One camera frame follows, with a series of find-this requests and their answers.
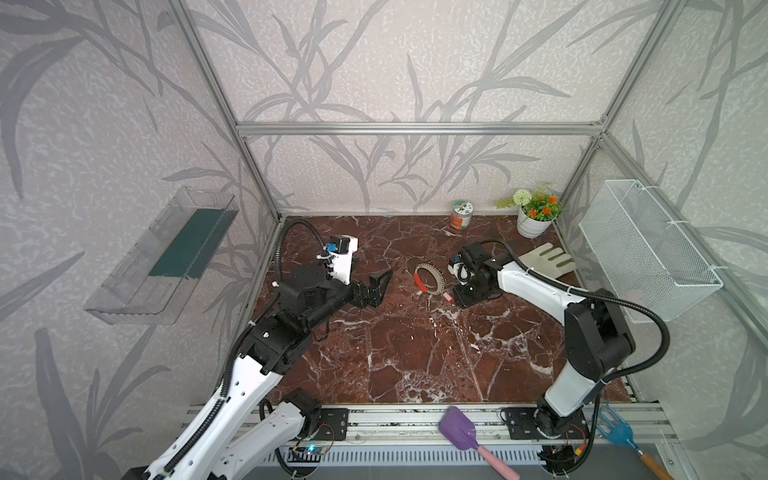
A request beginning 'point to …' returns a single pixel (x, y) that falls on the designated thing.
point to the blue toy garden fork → (622, 433)
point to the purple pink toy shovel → (460, 431)
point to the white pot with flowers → (536, 210)
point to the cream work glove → (547, 262)
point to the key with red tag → (447, 296)
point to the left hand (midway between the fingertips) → (379, 259)
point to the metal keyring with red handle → (436, 273)
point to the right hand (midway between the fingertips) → (462, 290)
